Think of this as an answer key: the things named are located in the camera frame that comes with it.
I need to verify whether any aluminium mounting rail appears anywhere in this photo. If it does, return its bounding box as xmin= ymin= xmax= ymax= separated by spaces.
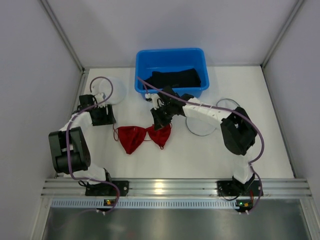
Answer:
xmin=40 ymin=177 xmax=312 ymax=199

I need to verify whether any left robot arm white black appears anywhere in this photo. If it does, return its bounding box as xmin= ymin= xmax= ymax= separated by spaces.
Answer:
xmin=48 ymin=94 xmax=129 ymax=197

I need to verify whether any slotted cable duct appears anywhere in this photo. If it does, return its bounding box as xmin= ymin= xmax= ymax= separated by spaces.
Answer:
xmin=51 ymin=198 xmax=250 ymax=210

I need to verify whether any blue plastic bin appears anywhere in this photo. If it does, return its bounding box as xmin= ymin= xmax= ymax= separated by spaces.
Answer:
xmin=134 ymin=47 xmax=210 ymax=98

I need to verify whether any black garment in bin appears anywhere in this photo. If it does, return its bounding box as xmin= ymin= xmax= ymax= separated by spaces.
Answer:
xmin=145 ymin=68 xmax=201 ymax=89

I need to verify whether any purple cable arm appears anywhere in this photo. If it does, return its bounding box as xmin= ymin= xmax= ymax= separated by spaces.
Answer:
xmin=136 ymin=76 xmax=265 ymax=216
xmin=65 ymin=76 xmax=120 ymax=215

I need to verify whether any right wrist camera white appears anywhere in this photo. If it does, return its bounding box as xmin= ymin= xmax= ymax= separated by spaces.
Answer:
xmin=144 ymin=93 xmax=164 ymax=110

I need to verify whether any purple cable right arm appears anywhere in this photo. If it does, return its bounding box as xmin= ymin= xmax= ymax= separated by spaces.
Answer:
xmin=136 ymin=76 xmax=265 ymax=216

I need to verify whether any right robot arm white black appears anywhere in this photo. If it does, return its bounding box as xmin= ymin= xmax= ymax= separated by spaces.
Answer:
xmin=145 ymin=86 xmax=263 ymax=201

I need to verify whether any red bra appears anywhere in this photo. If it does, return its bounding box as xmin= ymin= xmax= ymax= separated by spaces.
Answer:
xmin=112 ymin=123 xmax=172 ymax=155

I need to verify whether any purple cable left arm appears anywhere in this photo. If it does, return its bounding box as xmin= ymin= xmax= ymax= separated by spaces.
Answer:
xmin=65 ymin=76 xmax=120 ymax=215

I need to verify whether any white mesh laundry bag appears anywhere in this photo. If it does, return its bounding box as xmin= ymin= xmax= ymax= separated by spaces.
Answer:
xmin=98 ymin=76 xmax=127 ymax=105
xmin=185 ymin=98 xmax=240 ymax=137

